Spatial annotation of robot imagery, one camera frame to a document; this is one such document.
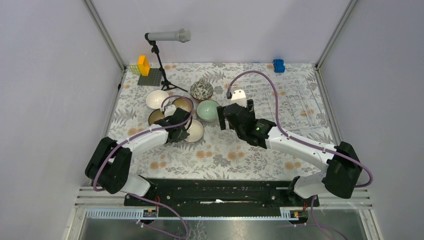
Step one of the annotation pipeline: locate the pale green ceramic bowl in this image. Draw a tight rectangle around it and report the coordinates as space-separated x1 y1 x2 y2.
196 100 220 122

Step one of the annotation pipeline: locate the teal white mug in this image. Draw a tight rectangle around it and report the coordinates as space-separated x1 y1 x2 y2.
184 119 205 143

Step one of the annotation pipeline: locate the pink patterned bowl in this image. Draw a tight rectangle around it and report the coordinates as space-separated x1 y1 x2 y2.
190 81 214 102

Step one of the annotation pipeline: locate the dark teal floral bowl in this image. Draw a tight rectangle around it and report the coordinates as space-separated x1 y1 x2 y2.
148 109 165 126

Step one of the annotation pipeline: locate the black gold striped bowl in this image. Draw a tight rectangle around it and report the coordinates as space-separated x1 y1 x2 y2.
172 97 194 113

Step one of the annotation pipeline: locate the plain white bowl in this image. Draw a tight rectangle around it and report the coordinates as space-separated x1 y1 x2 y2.
145 90 169 110

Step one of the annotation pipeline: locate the white wire dish rack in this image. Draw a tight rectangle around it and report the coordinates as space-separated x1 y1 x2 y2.
231 73 332 142

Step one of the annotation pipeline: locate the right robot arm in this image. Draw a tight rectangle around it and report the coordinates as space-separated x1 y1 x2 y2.
217 99 364 206

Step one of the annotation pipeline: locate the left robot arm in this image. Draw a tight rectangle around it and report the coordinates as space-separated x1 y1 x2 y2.
84 108 192 206

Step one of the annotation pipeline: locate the floral patterned table mat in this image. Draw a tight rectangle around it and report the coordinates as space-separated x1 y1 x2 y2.
108 63 323 180

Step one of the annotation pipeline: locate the small blue block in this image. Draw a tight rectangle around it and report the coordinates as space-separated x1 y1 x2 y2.
272 59 286 73

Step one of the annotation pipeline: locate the black microphone tripod stand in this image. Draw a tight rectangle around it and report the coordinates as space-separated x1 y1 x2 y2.
144 35 188 93

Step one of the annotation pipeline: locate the yellow toy block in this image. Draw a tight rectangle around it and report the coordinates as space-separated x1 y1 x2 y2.
137 55 151 77

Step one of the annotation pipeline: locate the pale green toy block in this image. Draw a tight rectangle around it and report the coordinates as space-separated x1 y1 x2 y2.
128 64 141 75

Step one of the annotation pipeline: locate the grey microphone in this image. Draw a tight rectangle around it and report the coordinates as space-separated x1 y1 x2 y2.
145 28 192 43

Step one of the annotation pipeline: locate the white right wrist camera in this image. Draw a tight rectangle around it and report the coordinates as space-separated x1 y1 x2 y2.
230 89 248 108

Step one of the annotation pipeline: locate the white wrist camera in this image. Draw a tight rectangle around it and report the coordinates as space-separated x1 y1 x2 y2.
230 89 248 108
163 104 177 117

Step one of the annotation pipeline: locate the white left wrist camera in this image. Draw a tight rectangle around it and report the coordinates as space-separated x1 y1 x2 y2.
163 104 177 117

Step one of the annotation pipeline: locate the grey building base plate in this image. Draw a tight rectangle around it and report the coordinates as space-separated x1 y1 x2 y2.
137 68 163 87

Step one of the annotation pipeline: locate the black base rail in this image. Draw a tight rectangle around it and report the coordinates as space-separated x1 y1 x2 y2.
144 178 320 218

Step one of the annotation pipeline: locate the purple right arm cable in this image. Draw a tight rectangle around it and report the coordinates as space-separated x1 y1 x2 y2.
226 70 374 240

